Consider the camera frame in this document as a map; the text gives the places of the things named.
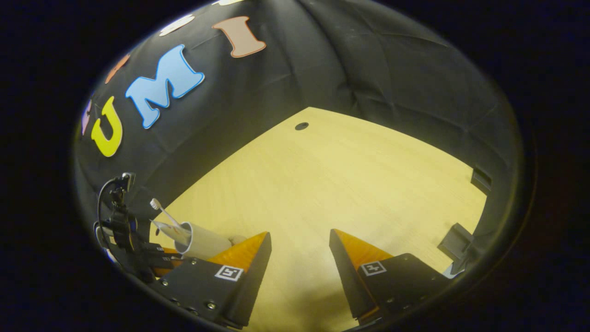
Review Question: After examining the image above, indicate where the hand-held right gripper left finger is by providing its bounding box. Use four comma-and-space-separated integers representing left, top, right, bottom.
147, 231, 272, 329

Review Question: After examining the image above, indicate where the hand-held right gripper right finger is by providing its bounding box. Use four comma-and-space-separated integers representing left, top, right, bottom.
329, 229, 454, 323

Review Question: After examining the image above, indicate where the white toothpaste tube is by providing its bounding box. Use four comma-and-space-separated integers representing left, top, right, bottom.
151, 219, 190, 245

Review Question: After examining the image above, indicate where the white toothbrush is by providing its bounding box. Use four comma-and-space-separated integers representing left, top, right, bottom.
150, 198, 185, 231

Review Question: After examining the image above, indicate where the white cup with wooden handle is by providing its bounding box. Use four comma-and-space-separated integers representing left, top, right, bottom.
174, 222, 247, 261

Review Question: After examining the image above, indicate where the wooden desktop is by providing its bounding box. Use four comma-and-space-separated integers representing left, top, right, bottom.
148, 107, 488, 332

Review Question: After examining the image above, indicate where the black desk clamp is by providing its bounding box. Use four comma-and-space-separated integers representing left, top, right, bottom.
438, 223, 475, 275
471, 167, 492, 194

